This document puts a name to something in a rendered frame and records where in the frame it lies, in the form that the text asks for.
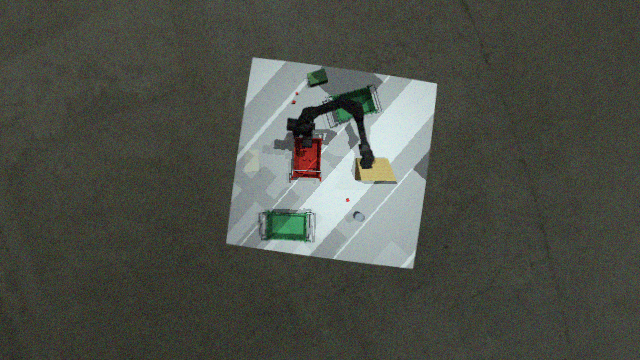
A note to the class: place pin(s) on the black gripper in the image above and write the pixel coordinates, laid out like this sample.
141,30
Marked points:
307,143

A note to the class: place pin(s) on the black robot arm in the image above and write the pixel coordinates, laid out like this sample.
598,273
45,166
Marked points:
352,107

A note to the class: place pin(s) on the red plastic tray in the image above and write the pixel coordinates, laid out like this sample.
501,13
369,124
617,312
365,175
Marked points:
299,155

